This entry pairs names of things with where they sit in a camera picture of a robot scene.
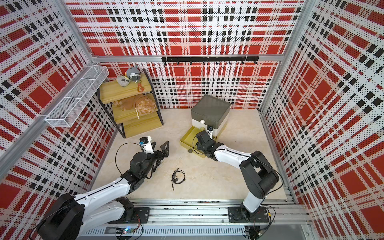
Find yellow bottom drawer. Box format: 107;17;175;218
180;127;225;161

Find white drawer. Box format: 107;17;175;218
192;115;229;137

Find black earphones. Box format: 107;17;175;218
152;160;162;173
171;168;186;191

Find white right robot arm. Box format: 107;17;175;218
193;131;280;223

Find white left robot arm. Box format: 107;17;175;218
29;137;170;240

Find three-tier plastic drawer cabinet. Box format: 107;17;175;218
180;95;231;153

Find brown plush toy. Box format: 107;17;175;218
113;94;157;116

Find wooden three-tier shelf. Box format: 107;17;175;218
97;67;164;139

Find orange carabiner clip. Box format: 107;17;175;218
137;83;145;93

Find white grey plush toy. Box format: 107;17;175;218
116;75;131;87

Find green circuit board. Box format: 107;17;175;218
116;228;136;236

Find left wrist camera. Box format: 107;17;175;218
139;136;154;154

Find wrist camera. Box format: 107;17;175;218
139;136;154;154
207;126;214;139

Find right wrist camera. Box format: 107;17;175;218
207;126;214;139

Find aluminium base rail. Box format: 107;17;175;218
79;199;315;240

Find white wire mesh basket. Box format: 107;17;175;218
45;65;109;128

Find black wall hook rail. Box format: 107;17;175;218
161;56;260;64

